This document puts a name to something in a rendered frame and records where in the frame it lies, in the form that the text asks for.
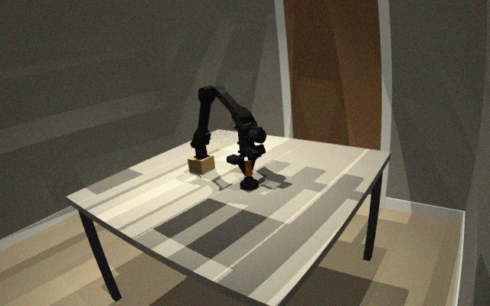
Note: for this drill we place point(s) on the orange tapered knob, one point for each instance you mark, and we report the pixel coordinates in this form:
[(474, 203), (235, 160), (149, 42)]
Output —
[(248, 167)]

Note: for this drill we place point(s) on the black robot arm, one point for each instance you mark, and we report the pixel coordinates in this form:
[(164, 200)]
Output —
[(240, 115)]

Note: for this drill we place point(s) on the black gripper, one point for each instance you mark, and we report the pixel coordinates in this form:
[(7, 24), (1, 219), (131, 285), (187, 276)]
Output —
[(239, 159)]

